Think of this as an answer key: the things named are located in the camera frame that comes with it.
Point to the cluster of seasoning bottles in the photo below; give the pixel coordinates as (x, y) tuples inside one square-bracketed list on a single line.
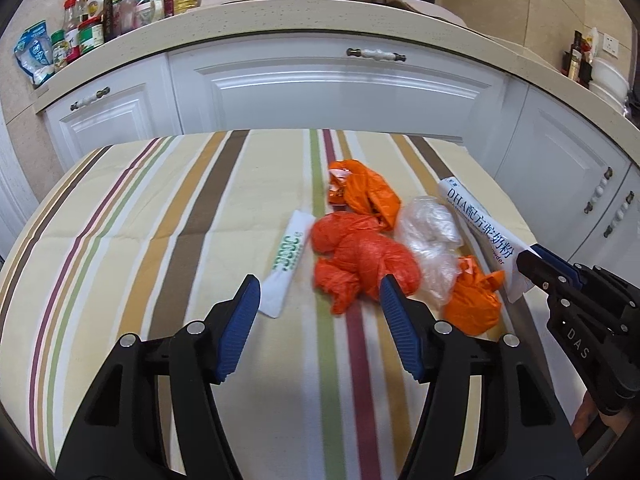
[(125, 5)]

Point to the white milk powder packet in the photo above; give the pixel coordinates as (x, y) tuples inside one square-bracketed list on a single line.
[(480, 225)]

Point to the dark glass bottle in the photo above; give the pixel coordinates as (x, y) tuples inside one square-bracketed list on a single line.
[(575, 57)]

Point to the clear plastic bag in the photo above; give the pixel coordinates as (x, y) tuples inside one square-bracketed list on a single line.
[(430, 230)]

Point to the small orange plastic bag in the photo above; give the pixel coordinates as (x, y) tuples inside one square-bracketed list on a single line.
[(370, 195)]

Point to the large orange plastic bag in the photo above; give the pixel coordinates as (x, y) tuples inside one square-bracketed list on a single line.
[(360, 255)]

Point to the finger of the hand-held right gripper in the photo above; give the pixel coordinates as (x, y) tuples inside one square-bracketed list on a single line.
[(537, 267), (560, 262)]

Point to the white kitchen cabinet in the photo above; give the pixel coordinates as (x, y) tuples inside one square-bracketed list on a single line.
[(325, 95)]

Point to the white paper sleeve green print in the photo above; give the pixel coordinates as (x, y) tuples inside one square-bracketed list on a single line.
[(287, 260)]

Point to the white wall outlet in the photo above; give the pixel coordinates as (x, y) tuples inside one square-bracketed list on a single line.
[(611, 44)]

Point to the white squeeze bottle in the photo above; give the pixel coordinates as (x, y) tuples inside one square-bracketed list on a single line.
[(592, 40)]

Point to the red lid jar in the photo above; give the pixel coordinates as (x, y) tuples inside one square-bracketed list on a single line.
[(91, 37)]

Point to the striped tablecloth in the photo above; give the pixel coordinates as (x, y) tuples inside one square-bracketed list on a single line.
[(150, 260)]

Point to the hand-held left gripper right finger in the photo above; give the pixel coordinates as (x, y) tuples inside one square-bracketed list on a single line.
[(400, 325)]

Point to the green lid jar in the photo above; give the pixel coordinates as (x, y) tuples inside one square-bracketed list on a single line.
[(59, 52)]

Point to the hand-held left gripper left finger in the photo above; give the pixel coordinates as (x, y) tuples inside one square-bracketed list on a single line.
[(240, 325)]

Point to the pale stove cover cloth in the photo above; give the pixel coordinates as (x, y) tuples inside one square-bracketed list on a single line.
[(435, 10)]

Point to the blue snack bag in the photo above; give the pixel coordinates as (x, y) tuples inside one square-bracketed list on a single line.
[(35, 55)]

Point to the orange plastic bag with knot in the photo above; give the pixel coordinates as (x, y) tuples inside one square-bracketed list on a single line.
[(470, 300)]

